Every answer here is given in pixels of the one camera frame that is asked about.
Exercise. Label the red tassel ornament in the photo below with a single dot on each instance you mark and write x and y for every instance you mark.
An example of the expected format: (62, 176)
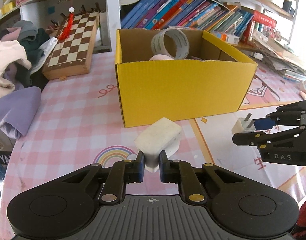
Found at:
(66, 30)

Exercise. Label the yellow cardboard box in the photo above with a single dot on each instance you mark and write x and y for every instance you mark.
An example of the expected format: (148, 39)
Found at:
(213, 78)

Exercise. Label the wooden chessboard box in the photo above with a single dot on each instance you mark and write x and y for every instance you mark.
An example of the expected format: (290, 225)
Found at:
(73, 56)

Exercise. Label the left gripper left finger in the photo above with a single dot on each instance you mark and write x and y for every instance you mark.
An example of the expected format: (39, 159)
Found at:
(116, 178)

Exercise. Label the pink plush pig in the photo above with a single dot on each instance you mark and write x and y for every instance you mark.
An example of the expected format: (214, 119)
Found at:
(160, 57)

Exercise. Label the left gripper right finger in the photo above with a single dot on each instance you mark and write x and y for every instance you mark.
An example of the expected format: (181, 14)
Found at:
(187, 178)

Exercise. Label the row of books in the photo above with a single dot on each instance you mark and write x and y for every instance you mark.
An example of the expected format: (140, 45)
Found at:
(223, 19)

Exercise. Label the clear packing tape roll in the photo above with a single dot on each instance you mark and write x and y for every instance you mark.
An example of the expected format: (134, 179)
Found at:
(171, 42)

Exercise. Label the stack of papers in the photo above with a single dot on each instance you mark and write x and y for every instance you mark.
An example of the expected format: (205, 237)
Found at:
(285, 63)

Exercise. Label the pile of clothes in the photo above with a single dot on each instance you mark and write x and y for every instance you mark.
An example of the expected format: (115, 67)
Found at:
(23, 51)

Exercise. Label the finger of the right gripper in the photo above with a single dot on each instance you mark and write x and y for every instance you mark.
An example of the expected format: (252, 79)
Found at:
(268, 137)
(293, 114)

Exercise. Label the white rectangular eraser block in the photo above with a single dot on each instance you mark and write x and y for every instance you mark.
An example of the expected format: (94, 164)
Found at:
(163, 135)

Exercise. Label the small white plug adapter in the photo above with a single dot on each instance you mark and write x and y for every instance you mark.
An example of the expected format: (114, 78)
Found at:
(244, 125)

